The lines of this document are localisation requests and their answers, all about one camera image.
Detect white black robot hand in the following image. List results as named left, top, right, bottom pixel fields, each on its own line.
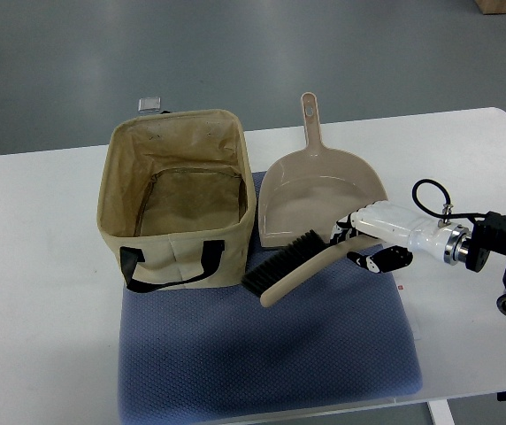
left=330, top=201, right=471, bottom=274

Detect beige hand broom black bristles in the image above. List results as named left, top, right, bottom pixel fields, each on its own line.
left=241, top=230, right=380, bottom=308

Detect beige plastic dustpan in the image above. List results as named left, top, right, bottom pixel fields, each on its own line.
left=257, top=92, right=387, bottom=249

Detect white table leg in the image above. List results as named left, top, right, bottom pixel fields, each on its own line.
left=427, top=399, right=456, bottom=425

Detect small silver metal object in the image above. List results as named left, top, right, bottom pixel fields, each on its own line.
left=137, top=97, right=161, bottom=113

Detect yellow fabric bag black handle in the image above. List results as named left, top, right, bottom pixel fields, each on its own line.
left=96, top=110, right=257, bottom=293

